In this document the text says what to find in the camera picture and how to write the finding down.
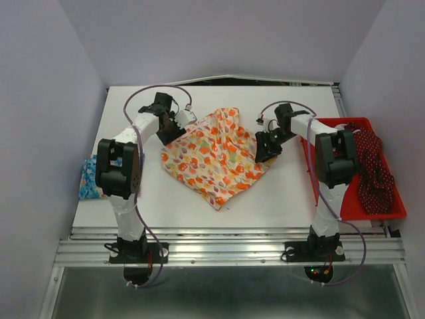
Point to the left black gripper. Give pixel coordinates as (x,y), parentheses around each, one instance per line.
(176,128)

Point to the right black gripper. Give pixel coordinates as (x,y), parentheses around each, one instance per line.
(263,153)

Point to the orange floral cream skirt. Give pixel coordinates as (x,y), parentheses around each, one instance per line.
(215,157)

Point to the blue floral skirt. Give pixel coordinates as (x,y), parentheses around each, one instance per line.
(88,188)

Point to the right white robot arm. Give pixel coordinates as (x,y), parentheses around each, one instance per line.
(332,163)

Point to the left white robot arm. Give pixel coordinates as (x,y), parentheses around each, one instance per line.
(119,166)

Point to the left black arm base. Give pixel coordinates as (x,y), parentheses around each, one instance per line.
(134,253)

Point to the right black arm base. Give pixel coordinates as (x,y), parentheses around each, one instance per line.
(302,252)

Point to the red polka dot skirt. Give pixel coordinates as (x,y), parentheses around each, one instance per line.
(376,183)

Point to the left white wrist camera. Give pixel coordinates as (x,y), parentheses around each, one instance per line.
(184,118)

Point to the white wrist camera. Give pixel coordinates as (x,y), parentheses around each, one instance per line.
(184,118)
(267,124)

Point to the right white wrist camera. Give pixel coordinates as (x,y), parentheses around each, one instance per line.
(267,124)

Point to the aluminium frame rail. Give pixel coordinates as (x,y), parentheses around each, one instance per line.
(227,246)

